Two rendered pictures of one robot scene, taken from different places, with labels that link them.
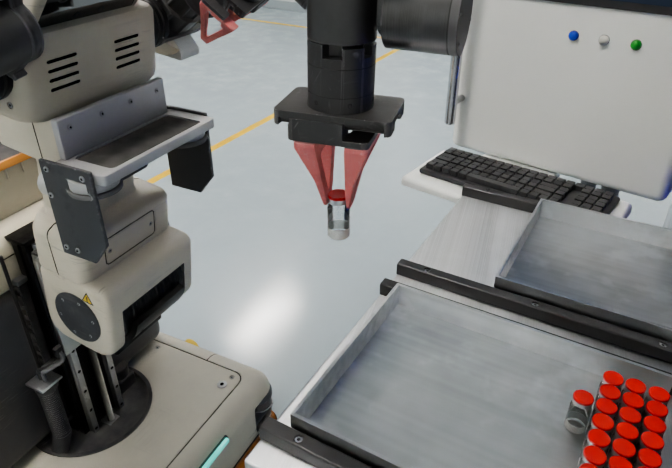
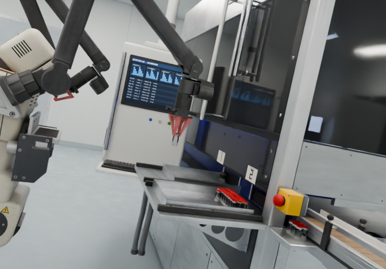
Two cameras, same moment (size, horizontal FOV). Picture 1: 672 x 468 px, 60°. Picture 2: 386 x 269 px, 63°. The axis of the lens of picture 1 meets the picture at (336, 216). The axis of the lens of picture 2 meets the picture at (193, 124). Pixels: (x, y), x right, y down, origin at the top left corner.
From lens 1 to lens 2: 89 cm
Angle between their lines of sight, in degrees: 53
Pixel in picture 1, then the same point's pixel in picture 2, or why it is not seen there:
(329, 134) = (185, 114)
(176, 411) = not seen: outside the picture
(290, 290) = not seen: outside the picture
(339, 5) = (192, 86)
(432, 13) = (209, 91)
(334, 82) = (188, 102)
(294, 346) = not seen: outside the picture
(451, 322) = (171, 188)
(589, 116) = (155, 146)
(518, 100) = (131, 141)
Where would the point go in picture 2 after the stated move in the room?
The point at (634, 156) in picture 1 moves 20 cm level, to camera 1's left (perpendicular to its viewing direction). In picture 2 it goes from (169, 158) to (145, 157)
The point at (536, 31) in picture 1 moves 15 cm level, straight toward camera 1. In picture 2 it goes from (138, 117) to (146, 120)
